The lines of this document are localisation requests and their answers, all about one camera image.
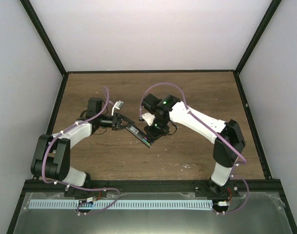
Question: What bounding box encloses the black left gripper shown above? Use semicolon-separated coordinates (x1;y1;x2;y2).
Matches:
97;113;134;131

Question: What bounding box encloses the black remote control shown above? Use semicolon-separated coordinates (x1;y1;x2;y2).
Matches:
126;125;152;148

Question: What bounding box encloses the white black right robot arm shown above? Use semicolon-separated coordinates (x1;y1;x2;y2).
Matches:
140;94;246;196

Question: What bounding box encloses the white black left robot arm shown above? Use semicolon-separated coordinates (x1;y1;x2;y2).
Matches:
31;97;134;197

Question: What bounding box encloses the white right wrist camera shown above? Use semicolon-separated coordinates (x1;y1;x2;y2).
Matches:
139;113;155;126

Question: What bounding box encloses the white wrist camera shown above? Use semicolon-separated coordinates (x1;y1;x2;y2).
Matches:
111;100;124;116
139;113;155;126

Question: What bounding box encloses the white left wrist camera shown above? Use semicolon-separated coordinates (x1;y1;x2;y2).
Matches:
111;100;124;116

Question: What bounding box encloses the light blue slotted cable duct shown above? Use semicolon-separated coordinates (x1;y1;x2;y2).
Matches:
28;199;213;211

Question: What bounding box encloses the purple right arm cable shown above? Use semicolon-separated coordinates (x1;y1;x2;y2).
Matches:
140;82;250;215

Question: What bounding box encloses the black enclosure frame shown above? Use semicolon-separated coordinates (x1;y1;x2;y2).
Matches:
6;0;297;234

